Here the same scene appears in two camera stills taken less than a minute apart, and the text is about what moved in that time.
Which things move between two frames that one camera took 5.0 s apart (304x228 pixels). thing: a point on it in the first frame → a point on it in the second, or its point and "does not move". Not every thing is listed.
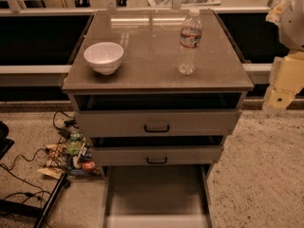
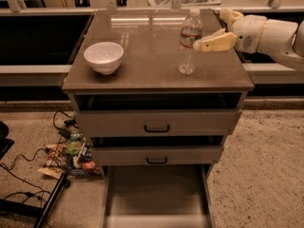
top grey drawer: x=161 y=123 does not move
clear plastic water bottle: x=191 y=34 does not move
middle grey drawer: x=150 y=156 does not move
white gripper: x=294 y=23 → x=248 y=33
